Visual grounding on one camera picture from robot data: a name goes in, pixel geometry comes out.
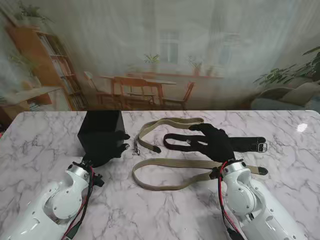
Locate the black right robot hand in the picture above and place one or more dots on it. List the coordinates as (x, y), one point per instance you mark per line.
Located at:
(217, 145)

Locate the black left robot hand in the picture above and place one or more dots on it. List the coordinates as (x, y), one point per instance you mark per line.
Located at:
(107, 152)

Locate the beige woven belt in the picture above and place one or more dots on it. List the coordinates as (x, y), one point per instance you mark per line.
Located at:
(175, 163)
(175, 121)

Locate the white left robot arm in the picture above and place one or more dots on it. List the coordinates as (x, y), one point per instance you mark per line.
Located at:
(50, 205)

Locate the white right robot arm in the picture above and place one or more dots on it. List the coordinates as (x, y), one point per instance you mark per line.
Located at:
(255, 200)

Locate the black belt with silver buckle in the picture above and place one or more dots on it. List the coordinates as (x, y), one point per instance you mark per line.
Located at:
(245, 143)

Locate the black belt storage box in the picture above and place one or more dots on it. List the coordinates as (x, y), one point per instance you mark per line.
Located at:
(100, 125)

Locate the printed room scene backdrop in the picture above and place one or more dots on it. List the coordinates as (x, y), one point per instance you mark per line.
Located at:
(160, 50)

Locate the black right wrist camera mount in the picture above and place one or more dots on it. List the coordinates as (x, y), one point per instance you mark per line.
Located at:
(215, 173)

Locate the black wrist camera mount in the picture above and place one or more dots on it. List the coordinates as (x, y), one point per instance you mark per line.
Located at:
(99, 180)
(215, 173)

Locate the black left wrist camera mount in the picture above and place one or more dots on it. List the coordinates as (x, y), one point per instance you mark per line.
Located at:
(99, 180)

